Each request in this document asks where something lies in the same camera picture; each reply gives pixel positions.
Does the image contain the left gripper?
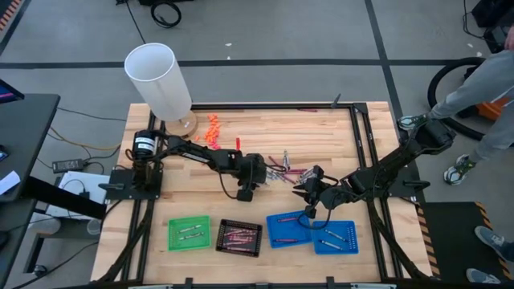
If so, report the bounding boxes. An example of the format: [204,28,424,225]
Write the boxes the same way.
[231,151,269,203]

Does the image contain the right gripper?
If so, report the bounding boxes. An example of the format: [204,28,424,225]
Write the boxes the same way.
[291,165,345,219]

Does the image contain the blue plastic basket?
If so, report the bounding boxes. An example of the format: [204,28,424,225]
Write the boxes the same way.
[266,211,314,250]
[311,219,360,255]

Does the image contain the round wooden lamp base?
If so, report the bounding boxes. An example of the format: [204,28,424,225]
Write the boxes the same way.
[164,110,198,140]

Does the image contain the black plastic basket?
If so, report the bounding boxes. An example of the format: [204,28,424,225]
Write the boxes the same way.
[214,218,263,258]

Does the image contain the green plastic basket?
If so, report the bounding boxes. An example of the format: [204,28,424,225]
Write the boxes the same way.
[167,214,212,253]

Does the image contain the white cylindrical lamp shade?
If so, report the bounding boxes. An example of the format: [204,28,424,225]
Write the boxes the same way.
[123,42,194,124]

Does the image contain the person's shoe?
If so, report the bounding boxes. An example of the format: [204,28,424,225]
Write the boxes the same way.
[465,267,496,284]
[397,113,430,132]
[475,225,506,254]
[443,155,479,186]

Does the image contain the white flat box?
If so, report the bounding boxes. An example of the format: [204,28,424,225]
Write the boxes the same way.
[46,171,112,221]

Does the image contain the black mat yellow stripes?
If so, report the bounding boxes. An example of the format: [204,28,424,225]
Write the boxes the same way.
[415,200,509,282]

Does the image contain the clear plastic cup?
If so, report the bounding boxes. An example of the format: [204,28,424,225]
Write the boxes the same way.
[86,218,103,236]

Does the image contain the black power brick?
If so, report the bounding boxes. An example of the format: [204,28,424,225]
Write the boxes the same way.
[51,159,85,173]

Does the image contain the black box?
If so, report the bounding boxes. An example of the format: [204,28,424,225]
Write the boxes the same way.
[138,0,194,6]

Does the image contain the black desk beam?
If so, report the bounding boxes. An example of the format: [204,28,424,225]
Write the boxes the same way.
[19,176,108,221]

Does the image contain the orange vacuum cleaner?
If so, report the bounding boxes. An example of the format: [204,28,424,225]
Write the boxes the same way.
[475,98,509,120]

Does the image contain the person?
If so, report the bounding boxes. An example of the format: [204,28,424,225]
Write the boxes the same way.
[465,225,514,284]
[397,23,514,186]

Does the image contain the black desk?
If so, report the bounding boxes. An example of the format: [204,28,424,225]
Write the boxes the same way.
[0,92,61,204]

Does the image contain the white paper sheet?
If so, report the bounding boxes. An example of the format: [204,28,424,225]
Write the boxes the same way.
[0,170,22,196]

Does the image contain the dark monitor screen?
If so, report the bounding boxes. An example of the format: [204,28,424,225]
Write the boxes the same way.
[0,79,26,104]

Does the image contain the orange black hazard tape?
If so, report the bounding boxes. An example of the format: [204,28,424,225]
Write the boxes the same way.
[0,0,23,32]

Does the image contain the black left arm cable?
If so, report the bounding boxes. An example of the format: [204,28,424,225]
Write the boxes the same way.
[216,170,242,201]

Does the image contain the black metal table frame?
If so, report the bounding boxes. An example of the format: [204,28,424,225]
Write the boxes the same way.
[96,102,433,289]

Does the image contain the black vacuum hose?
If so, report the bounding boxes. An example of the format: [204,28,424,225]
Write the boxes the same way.
[426,55,514,142]

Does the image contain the black floor cable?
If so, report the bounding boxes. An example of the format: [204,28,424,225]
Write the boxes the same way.
[55,106,128,123]
[11,240,100,289]

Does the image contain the coiled black cable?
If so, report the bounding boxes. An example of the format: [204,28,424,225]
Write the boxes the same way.
[150,1,182,29]

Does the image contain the thin black cable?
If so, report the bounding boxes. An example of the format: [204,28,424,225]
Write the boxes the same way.
[116,0,146,44]

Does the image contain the black equipment with cables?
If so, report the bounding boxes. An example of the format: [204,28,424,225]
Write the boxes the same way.
[461,0,514,51]

